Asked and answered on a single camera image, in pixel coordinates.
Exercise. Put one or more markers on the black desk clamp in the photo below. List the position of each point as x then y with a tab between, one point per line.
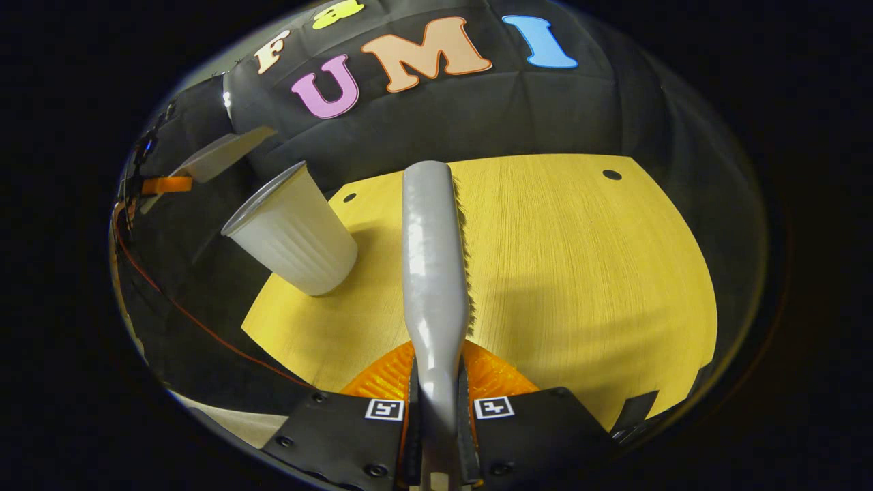
635	412

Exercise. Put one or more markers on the wooden desktop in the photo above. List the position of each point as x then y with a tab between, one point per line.
580	273

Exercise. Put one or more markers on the white ribbed garbage bin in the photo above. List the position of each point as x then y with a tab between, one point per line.
300	239

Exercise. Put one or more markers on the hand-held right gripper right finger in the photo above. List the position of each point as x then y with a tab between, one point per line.
539	436

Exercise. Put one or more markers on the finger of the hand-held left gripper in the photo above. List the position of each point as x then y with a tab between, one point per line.
167	185

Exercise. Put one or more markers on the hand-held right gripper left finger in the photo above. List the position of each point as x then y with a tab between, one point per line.
341	436

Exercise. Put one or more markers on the grey plastic dustpan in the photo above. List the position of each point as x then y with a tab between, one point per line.
218	155

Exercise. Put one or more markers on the small grey broom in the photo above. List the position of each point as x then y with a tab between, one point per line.
433	273

